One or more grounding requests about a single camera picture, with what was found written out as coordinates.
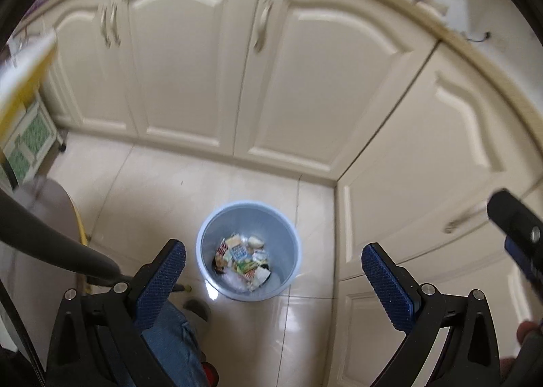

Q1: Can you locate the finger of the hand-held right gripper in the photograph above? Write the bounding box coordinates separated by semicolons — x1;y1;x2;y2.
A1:
504;236;543;286
487;189;543;246

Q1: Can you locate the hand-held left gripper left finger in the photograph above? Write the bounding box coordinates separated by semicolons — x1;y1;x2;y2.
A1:
46;238;187;387

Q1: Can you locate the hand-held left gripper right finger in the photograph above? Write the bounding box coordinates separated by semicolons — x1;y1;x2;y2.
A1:
360;242;499;387

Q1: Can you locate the blue plastic bin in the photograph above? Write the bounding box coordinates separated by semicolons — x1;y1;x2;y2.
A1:
196;200;303;302

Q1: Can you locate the green yellow milk carton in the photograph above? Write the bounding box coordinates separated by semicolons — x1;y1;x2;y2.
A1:
227;234;266;282

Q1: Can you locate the person's right hand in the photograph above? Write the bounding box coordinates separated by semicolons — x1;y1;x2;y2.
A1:
500;318;543;387

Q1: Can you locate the person's jeans leg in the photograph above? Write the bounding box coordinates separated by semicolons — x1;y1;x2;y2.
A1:
142;300;208;387

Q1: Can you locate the small red object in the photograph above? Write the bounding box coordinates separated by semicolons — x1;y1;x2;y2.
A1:
201;362;219;387

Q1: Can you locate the round marble table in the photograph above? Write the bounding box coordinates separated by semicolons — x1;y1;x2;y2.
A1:
0;177;191;371

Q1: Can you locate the grey storage trolley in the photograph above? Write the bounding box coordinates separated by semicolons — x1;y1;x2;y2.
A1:
0;94;66;184

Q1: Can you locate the yellow and white box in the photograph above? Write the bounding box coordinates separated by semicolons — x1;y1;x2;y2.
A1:
0;28;58;150

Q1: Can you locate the black cable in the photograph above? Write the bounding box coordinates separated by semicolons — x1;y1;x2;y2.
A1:
0;277;45;387

